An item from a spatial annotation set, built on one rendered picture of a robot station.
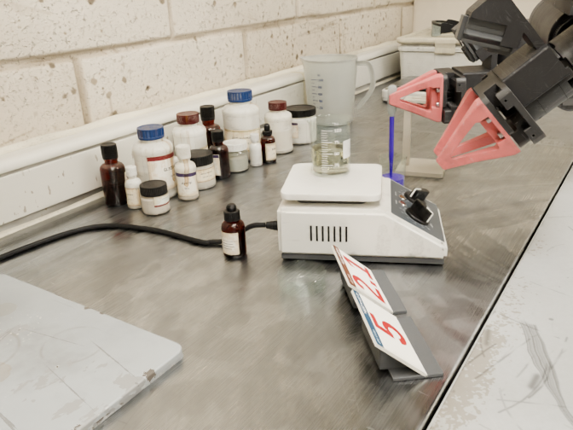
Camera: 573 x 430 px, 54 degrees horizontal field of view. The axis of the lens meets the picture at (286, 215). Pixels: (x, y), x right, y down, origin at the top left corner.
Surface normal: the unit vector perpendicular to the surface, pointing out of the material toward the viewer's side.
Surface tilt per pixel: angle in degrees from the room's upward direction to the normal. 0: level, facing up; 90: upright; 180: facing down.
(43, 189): 90
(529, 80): 90
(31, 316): 0
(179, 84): 90
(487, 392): 0
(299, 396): 0
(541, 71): 90
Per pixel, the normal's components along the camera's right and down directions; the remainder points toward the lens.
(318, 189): -0.04, -0.92
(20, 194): 0.84, 0.18
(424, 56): -0.49, 0.41
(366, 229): -0.16, 0.39
